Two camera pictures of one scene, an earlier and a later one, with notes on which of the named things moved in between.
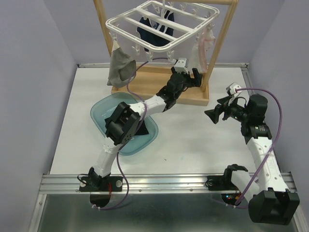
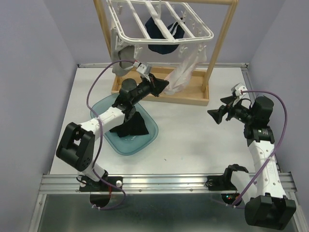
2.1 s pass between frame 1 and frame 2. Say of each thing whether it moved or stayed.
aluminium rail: stayed
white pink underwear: moved
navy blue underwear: moved
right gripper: stayed
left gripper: moved
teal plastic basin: stayed
